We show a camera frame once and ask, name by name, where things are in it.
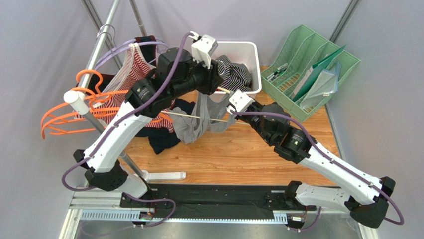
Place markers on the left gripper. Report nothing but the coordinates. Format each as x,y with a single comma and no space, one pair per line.
213,79

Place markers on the black white striped top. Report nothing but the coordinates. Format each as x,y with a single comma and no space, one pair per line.
236,76

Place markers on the grey garment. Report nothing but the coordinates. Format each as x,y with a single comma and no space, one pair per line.
188,130

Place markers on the orange plastic hanger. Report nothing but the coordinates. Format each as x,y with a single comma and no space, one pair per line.
54,124

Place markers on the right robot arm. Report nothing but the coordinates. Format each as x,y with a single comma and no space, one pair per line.
363,196

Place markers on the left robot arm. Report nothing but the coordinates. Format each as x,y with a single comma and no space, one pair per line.
178,72

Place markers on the red white striped top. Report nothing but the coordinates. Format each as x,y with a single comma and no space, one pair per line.
135,67

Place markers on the white plastic basket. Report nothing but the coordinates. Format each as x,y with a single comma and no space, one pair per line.
246,53

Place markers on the dark navy garment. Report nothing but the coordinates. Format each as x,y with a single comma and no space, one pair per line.
159,139

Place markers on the pens in organizer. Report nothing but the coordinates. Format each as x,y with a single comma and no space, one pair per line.
276,73

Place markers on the green file organizer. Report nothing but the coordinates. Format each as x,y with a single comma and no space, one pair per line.
303,47

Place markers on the green folder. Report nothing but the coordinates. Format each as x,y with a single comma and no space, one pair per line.
312,74

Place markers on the clear document pouch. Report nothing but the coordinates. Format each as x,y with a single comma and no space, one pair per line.
325,85

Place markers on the metal clothes rack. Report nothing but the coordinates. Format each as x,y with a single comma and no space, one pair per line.
86,83

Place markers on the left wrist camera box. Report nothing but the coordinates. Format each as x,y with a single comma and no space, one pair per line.
202,48

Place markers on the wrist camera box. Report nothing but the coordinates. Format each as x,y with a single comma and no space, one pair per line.
202,48
239,101

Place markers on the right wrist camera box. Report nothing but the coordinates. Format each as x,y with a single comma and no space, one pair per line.
239,101

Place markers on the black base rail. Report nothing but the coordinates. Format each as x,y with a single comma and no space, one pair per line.
196,201

